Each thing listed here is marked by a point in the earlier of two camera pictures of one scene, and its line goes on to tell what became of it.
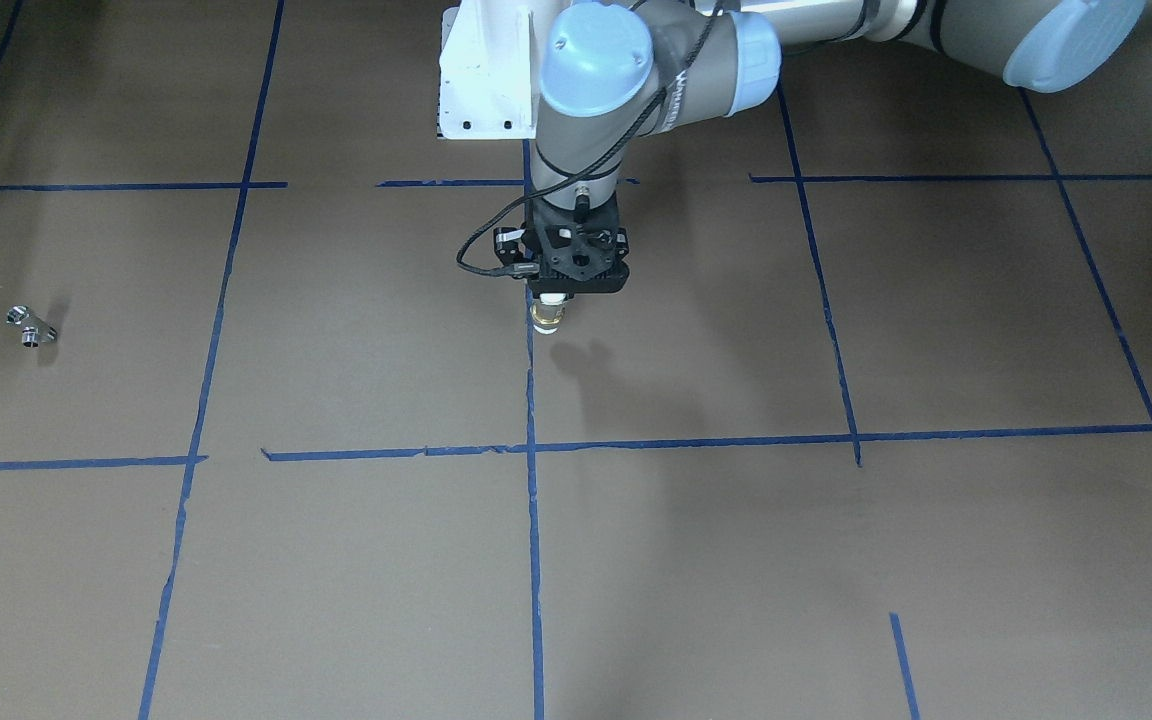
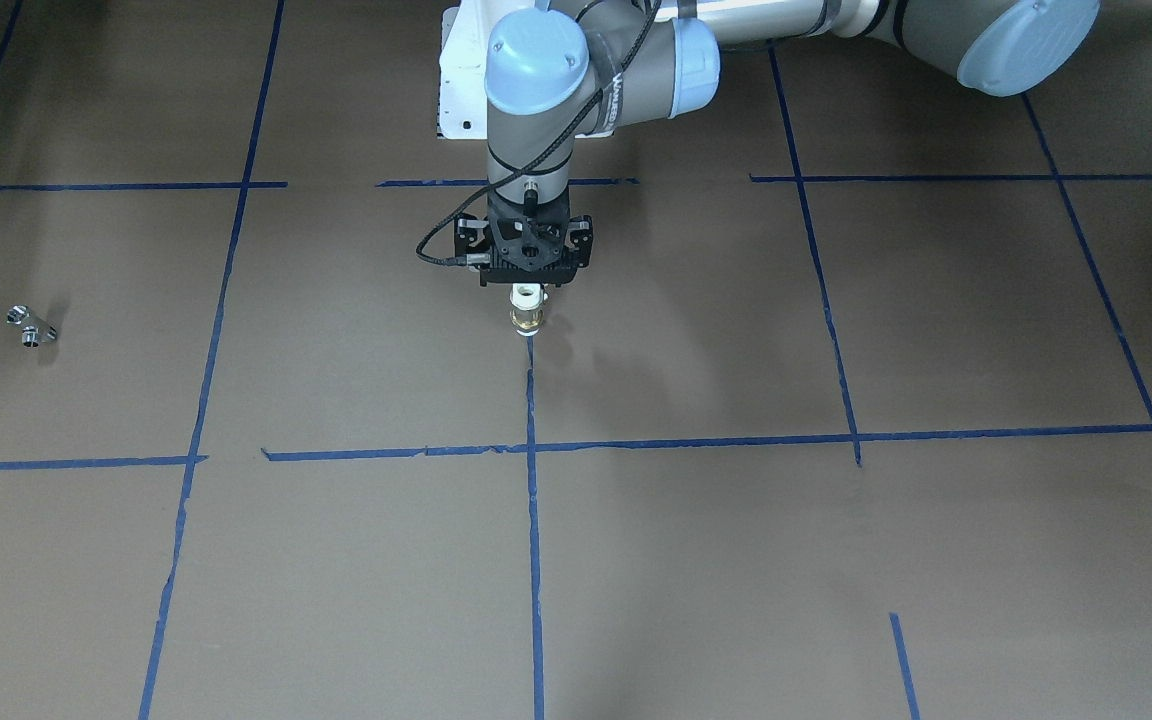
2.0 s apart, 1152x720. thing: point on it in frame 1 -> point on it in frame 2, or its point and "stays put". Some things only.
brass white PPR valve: [546, 314] -> [526, 301]
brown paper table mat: [906, 410] stays put
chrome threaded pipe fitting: [33, 330] stays put
